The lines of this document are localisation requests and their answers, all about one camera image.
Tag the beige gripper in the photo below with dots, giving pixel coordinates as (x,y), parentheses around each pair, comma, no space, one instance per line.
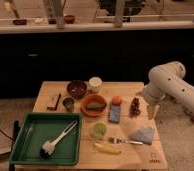
(152,111)

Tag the blue towel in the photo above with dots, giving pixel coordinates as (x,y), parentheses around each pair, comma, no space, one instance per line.
(144,135)

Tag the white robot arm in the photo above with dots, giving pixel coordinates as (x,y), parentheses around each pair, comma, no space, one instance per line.
(168,79)

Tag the green plastic cup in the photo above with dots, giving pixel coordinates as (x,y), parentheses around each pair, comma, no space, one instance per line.
(99,130)

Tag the white cup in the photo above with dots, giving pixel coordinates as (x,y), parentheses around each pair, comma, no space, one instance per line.
(95,84)

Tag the small grey metal cup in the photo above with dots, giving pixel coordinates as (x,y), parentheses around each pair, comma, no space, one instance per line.
(68,103)

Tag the dark brown pinecone object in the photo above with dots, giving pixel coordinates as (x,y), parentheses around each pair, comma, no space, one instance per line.
(134,107)

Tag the orange fruit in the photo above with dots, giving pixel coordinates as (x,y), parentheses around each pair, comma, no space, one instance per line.
(116,100)

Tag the blue sponge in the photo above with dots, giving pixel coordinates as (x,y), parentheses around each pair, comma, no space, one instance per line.
(114,114)

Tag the silver fork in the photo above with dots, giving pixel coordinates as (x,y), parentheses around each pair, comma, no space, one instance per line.
(118,140)

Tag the yellow banana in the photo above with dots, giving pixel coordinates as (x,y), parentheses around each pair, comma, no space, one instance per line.
(106,148)

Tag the orange plate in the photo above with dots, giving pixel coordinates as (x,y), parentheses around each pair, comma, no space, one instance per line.
(93,99)

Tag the green cucumber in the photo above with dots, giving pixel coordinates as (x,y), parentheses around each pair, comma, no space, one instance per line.
(95,106)

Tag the dark brown bowl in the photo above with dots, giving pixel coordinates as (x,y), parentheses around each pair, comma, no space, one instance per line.
(77,89)

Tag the brown wooden block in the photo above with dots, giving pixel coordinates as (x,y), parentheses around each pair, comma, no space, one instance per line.
(53,102)

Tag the green plastic tray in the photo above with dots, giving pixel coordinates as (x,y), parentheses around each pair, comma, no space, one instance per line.
(36,129)

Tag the red bowl on ledge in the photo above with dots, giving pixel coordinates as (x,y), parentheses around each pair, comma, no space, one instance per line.
(69,19)

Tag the dark dish on ledge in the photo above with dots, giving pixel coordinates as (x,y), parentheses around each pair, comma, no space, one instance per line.
(19,22)

